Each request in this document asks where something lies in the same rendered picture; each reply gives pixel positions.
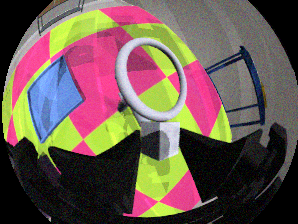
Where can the blue tray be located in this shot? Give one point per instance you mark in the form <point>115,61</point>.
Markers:
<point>52,97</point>

